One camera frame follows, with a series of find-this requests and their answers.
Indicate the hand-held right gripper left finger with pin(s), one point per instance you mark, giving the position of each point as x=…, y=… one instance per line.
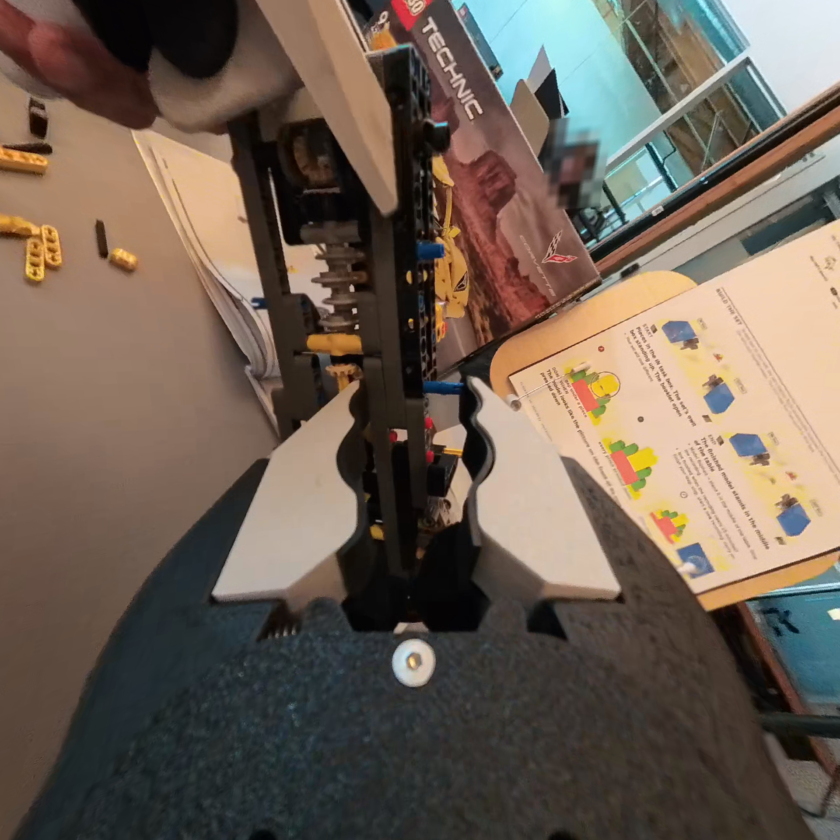
x=289, y=525

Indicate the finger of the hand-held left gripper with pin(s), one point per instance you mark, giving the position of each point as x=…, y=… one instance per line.
x=341, y=98

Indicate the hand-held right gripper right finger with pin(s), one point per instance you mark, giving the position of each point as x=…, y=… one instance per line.
x=538, y=525

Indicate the black yellow lego car chassis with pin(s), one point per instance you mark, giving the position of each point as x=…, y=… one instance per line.
x=394, y=295

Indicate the lego car set box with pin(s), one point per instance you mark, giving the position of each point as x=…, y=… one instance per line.
x=499, y=216

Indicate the loose yellow black lego pieces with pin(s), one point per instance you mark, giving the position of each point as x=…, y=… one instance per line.
x=44, y=253

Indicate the person's left hand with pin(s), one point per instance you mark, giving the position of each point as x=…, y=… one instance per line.
x=59, y=65

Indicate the open instruction booklet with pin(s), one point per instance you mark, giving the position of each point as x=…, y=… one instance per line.
x=203, y=216

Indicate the wooden document stand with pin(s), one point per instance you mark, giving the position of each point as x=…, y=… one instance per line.
x=558, y=315

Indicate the printed instruction sheet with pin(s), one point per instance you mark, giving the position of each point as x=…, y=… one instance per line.
x=722, y=394

